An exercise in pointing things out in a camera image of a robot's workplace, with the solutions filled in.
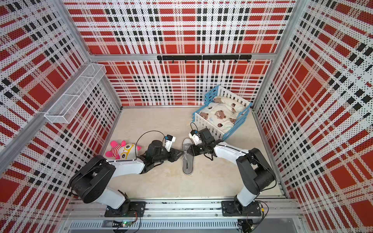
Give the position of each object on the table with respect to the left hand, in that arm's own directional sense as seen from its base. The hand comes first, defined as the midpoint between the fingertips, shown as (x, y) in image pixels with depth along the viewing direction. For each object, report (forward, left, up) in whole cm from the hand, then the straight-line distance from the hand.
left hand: (183, 151), depth 87 cm
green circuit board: (-36, +26, -5) cm, 44 cm away
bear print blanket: (+28, -26, +4) cm, 39 cm away
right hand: (+1, -5, 0) cm, 5 cm away
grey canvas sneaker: (-4, -3, -2) cm, 5 cm away
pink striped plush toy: (+1, +38, 0) cm, 38 cm away
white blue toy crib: (+46, -26, +9) cm, 53 cm away
